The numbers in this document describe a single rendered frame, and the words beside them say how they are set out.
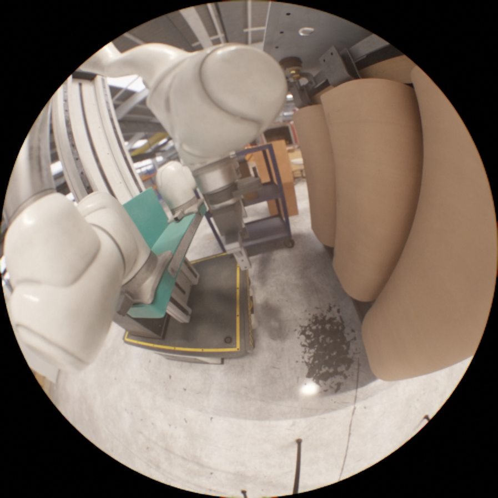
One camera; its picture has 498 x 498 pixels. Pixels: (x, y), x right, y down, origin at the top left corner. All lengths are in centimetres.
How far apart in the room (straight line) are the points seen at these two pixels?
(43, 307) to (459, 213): 51
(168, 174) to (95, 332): 65
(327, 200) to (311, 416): 118
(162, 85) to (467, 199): 40
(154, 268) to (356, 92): 70
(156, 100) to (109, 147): 67
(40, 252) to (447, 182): 52
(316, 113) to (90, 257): 88
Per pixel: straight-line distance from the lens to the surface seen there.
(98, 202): 36
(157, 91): 17
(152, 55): 23
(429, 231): 37
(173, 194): 72
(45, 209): 22
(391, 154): 46
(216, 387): 102
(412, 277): 43
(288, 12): 63
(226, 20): 504
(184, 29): 1153
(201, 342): 73
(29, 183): 25
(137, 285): 39
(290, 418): 94
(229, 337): 67
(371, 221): 54
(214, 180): 29
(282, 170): 168
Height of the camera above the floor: 91
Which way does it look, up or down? 37 degrees down
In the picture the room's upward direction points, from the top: 21 degrees counter-clockwise
